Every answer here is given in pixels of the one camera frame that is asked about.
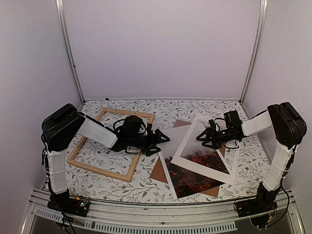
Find red forest landscape photo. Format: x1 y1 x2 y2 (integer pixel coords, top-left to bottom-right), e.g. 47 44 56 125
159 125 224 199

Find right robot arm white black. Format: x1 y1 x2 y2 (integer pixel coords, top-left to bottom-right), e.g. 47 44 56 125
196 102 307 193

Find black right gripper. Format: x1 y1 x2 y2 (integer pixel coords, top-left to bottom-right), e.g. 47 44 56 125
196 128 236 151

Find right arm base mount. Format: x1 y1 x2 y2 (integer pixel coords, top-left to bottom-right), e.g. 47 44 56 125
234 186 280 229

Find aluminium corner post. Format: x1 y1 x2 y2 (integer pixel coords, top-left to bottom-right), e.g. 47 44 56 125
239 0 268 105
55 0 85 104

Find aluminium front rail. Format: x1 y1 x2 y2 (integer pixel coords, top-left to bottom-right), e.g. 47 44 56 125
19 189 307 234

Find right aluminium corner post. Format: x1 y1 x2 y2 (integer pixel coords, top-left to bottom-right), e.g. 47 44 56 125
239 0 268 105

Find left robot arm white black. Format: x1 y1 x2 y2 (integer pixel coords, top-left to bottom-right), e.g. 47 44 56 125
41 103 170 212

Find left aluminium corner post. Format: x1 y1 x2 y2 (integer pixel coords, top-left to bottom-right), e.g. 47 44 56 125
55 0 85 104

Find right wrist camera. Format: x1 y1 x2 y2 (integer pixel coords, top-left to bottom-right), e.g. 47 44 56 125
208 111 242 132

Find white mat board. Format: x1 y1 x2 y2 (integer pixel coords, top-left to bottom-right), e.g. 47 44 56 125
171 114 240 185

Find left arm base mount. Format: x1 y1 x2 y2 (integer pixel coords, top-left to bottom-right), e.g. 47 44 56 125
47 191 90 217

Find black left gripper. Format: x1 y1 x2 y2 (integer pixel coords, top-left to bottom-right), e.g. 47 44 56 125
128 129 171 157

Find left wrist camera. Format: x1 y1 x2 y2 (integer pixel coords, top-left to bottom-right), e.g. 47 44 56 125
120 116 153 137

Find brown backing board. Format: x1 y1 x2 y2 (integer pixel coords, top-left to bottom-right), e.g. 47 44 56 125
150 119 224 198

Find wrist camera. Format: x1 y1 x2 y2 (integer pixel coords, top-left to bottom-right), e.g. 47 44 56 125
208 111 242 132
120 116 153 137

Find light wooden picture frame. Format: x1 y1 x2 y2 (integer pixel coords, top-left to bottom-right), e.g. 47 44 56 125
67 108 155 182

